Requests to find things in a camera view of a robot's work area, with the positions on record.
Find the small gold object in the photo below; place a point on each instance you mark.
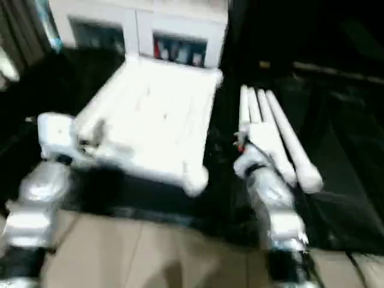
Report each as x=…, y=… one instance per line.
x=264, y=64

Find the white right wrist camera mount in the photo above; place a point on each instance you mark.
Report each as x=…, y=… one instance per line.
x=264, y=135

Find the red package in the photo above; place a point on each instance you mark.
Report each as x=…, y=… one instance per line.
x=157, y=48

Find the white plastic table top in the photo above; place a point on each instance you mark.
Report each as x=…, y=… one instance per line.
x=150, y=120

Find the dark long rod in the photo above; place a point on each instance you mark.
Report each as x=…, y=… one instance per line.
x=330, y=72

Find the beige curtain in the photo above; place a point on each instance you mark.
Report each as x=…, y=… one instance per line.
x=21, y=30

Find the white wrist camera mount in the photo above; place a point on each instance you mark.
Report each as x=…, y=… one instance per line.
x=264, y=135
x=57, y=135

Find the white glass door cabinet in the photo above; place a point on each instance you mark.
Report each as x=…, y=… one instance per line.
x=144, y=18

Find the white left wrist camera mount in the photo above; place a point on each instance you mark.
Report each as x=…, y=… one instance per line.
x=57, y=135

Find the black work mat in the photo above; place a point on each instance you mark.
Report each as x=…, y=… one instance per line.
x=345, y=150

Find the white blue patterned roll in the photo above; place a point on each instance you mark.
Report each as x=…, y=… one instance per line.
x=52, y=33

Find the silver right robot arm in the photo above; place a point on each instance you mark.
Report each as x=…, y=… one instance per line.
x=270, y=192

